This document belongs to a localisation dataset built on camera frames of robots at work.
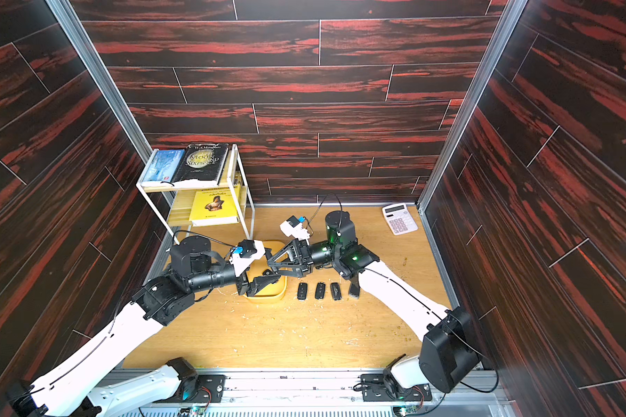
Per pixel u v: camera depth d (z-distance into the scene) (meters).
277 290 0.86
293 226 0.64
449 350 0.41
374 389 0.73
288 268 0.66
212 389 0.73
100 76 0.78
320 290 0.93
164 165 0.86
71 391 0.39
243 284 0.55
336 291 0.91
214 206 0.95
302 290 0.93
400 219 1.13
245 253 0.51
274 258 0.58
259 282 0.56
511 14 0.66
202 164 0.86
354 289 0.93
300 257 0.56
